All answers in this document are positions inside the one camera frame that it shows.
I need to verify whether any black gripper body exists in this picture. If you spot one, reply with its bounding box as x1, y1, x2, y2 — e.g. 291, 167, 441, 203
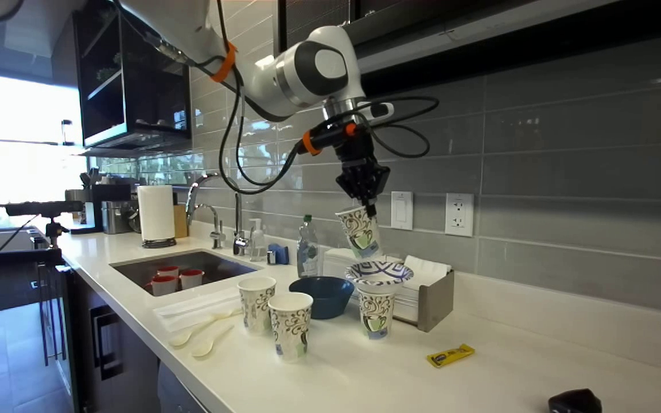
336, 132, 388, 178

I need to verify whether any patterned paper cup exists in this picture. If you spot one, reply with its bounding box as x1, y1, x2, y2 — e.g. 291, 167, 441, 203
355, 280, 399, 341
236, 273, 278, 334
336, 203, 383, 261

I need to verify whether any white plate with blue pattern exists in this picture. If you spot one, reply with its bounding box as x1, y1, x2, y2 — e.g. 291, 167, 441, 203
347, 257, 416, 287

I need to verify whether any paper cup with coffee beans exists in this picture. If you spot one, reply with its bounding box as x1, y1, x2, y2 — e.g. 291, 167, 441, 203
267, 289, 316, 363

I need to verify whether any red and white cup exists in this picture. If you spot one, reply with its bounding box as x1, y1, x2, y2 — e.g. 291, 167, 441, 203
147, 273, 181, 297
177, 265, 207, 290

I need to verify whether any clear water bottle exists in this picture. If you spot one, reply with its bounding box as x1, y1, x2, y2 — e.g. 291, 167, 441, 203
297, 210, 324, 280

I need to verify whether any white box container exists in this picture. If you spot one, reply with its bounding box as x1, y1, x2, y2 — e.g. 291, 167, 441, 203
392, 254, 454, 323

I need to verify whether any blue sponge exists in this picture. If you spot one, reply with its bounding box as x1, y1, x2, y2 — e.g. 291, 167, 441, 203
265, 240, 291, 269

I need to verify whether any blue bowl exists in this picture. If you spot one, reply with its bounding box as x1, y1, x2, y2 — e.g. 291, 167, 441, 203
286, 273, 359, 321

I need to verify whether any cardboard napkin holder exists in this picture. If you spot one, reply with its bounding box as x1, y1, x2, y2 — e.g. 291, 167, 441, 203
413, 265, 457, 334

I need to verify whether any chrome kitchen faucet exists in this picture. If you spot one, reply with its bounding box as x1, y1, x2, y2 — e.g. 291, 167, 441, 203
183, 169, 228, 253

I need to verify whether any yellow packet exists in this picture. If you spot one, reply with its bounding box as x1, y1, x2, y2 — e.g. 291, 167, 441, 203
424, 341, 477, 370

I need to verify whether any dark overhead cabinet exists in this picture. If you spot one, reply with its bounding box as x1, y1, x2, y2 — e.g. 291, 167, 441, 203
271, 0, 661, 99

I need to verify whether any white paper towel roll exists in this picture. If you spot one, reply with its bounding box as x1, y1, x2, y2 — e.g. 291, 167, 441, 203
136, 183, 178, 249

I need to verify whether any steel kitchen sink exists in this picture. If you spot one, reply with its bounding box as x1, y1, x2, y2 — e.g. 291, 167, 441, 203
108, 247, 259, 297

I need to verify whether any black coffee machine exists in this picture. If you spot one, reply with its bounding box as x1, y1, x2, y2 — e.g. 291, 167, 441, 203
77, 167, 143, 236

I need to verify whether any small black rounded object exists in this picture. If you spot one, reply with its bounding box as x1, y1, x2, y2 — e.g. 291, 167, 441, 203
547, 388, 604, 413

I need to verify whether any black under-counter appliance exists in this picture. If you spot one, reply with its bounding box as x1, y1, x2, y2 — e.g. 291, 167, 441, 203
84, 301, 128, 383

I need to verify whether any black side table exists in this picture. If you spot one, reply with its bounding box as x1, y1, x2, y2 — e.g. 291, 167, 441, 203
0, 227, 68, 321

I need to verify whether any white wall light switch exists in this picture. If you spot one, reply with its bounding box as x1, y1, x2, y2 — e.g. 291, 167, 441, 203
388, 188, 416, 232

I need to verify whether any white wall power outlet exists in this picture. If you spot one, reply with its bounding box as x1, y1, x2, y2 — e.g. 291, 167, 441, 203
444, 189, 476, 238

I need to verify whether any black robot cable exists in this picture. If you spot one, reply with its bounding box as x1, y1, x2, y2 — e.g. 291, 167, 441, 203
213, 0, 444, 196

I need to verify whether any black wall cabinet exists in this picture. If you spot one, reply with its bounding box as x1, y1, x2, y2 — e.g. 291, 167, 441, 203
72, 0, 192, 152

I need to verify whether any black camera on tripod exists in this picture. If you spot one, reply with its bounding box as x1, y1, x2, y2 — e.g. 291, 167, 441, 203
4, 199, 81, 247

